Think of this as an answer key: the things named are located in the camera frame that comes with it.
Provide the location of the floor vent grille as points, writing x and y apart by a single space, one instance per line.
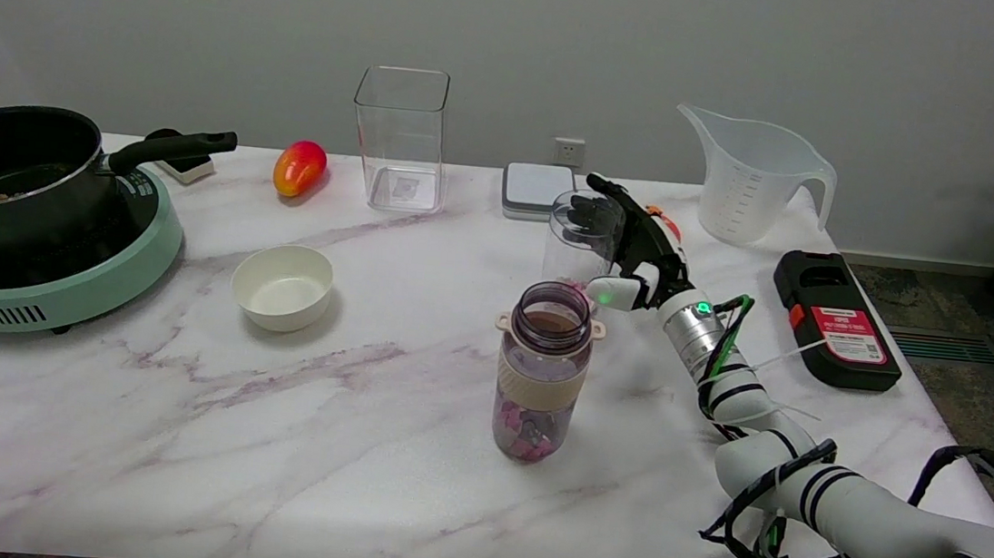
946 346

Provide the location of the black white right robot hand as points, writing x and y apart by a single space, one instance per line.
649 257

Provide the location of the grey white kitchen scale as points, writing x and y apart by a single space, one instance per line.
535 187

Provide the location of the white black small device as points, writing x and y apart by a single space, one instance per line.
188 169

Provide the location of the white wall socket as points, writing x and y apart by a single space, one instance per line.
568 152

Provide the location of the white bowl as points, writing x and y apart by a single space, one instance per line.
282 290

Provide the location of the small orange figurine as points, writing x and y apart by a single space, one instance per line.
653 210

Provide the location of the clear square storage container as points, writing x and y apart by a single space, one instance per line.
400 151

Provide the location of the black box with red label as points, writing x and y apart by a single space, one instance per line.
838 339

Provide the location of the red round coaster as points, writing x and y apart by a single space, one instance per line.
672 230

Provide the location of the red yellow mango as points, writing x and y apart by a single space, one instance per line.
298 169

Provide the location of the large clear measuring jug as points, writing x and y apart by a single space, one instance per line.
742 193

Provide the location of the small clear measuring cup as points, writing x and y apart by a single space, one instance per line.
568 254

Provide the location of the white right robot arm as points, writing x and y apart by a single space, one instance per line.
857 514

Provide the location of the green induction cooker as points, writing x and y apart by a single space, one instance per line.
48 300

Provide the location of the purple water bottle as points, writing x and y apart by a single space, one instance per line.
542 384

